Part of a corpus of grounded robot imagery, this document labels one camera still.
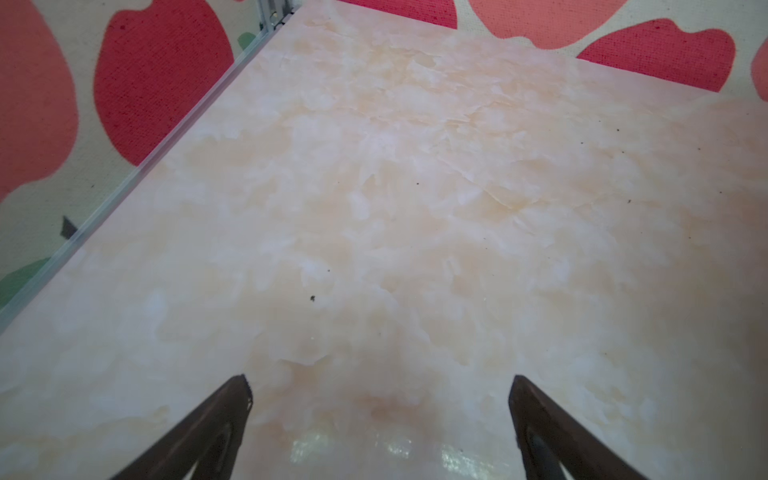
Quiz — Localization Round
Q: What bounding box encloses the left aluminium frame post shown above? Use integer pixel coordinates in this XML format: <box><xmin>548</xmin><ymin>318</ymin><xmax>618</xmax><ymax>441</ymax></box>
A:
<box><xmin>258</xmin><ymin>0</ymin><xmax>301</xmax><ymax>32</ymax></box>

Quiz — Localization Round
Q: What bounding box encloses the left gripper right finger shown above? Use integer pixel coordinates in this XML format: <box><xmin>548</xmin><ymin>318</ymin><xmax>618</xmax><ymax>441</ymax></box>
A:
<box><xmin>508</xmin><ymin>375</ymin><xmax>646</xmax><ymax>480</ymax></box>

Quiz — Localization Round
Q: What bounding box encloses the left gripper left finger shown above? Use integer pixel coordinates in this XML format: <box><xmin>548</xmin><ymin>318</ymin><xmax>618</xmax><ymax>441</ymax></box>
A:
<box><xmin>114</xmin><ymin>374</ymin><xmax>253</xmax><ymax>480</ymax></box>

